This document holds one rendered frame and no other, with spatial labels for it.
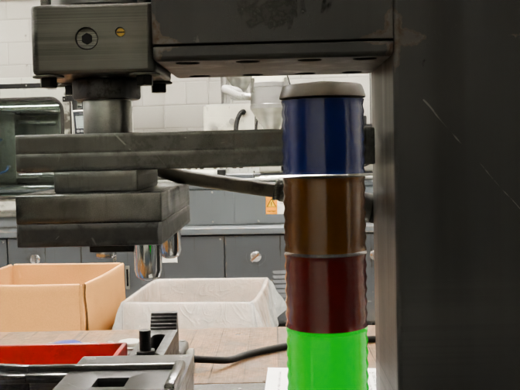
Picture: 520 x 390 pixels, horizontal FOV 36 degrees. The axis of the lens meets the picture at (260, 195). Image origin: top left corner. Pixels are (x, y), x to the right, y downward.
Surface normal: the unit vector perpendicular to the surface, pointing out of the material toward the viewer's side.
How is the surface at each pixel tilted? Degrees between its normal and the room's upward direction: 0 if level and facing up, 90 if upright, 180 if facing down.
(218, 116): 90
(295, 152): 104
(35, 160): 90
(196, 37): 90
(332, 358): 76
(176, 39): 90
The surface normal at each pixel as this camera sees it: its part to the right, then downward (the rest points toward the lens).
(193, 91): -0.08, 0.06
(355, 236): 0.62, -0.21
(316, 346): -0.33, -0.18
